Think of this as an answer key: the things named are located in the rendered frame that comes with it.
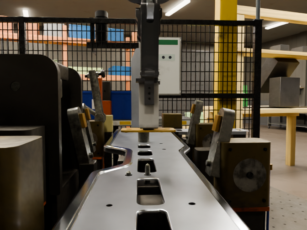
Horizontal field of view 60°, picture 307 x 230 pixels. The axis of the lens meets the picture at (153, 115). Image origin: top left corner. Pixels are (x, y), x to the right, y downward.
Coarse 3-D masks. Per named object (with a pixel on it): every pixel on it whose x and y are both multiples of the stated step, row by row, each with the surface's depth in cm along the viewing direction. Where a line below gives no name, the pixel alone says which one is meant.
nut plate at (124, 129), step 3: (123, 129) 41; (126, 129) 41; (129, 129) 42; (132, 129) 41; (135, 129) 41; (138, 129) 41; (141, 129) 41; (144, 129) 41; (147, 129) 41; (150, 129) 41; (153, 129) 41; (156, 129) 41; (159, 129) 41; (162, 129) 41; (165, 129) 41; (168, 129) 41; (171, 129) 41; (174, 129) 41
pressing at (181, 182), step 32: (128, 160) 51; (160, 160) 52; (96, 192) 34; (128, 192) 34; (160, 192) 35; (192, 192) 34; (64, 224) 25; (96, 224) 25; (128, 224) 25; (192, 224) 25; (224, 224) 25
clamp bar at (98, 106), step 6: (90, 72) 85; (96, 72) 86; (102, 72) 85; (90, 78) 85; (96, 78) 85; (90, 84) 85; (96, 84) 85; (96, 90) 85; (96, 96) 85; (96, 102) 86; (96, 108) 86; (102, 108) 89
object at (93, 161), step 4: (92, 160) 56; (96, 160) 57; (80, 164) 54; (84, 164) 54; (88, 164) 54; (92, 164) 54; (96, 164) 57; (80, 168) 54; (84, 168) 54; (88, 168) 54; (92, 168) 54; (96, 168) 57; (80, 172) 54; (84, 172) 54; (88, 172) 54; (80, 176) 54; (84, 176) 54; (80, 180) 54; (84, 180) 54; (80, 184) 54
